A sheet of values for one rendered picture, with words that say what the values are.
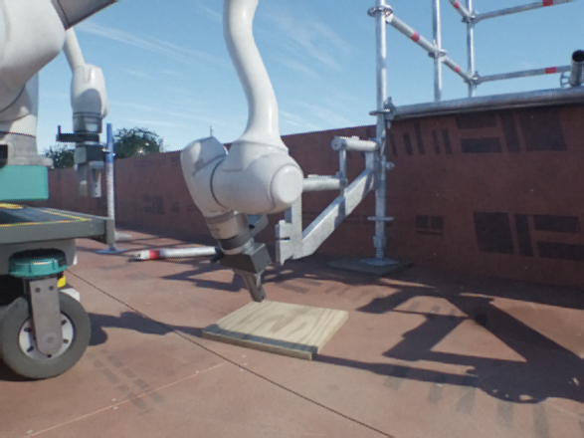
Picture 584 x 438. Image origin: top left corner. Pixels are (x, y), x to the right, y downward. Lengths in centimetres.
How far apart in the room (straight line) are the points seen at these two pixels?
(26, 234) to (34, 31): 32
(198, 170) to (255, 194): 17
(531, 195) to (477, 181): 23
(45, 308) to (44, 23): 50
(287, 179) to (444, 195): 127
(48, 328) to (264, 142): 54
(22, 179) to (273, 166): 43
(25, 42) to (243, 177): 36
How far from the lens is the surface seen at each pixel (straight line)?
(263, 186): 60
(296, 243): 131
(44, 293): 81
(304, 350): 87
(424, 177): 184
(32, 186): 74
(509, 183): 173
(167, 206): 352
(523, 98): 162
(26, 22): 58
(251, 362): 86
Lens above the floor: 38
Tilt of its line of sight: 5 degrees down
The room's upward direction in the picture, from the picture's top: straight up
